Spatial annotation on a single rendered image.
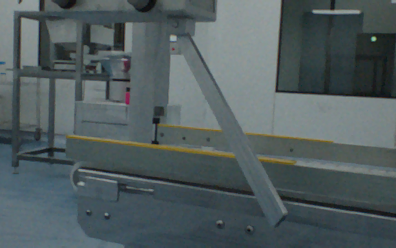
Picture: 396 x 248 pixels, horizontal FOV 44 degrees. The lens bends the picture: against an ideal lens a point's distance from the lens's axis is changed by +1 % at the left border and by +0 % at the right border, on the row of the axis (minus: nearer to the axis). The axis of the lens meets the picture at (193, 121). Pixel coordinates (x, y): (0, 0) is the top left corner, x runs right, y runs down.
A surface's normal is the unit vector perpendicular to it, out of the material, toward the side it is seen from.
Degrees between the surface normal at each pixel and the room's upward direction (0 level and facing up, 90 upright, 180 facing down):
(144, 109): 90
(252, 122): 90
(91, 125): 91
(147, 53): 90
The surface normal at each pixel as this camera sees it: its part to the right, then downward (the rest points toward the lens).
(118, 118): -0.30, 0.07
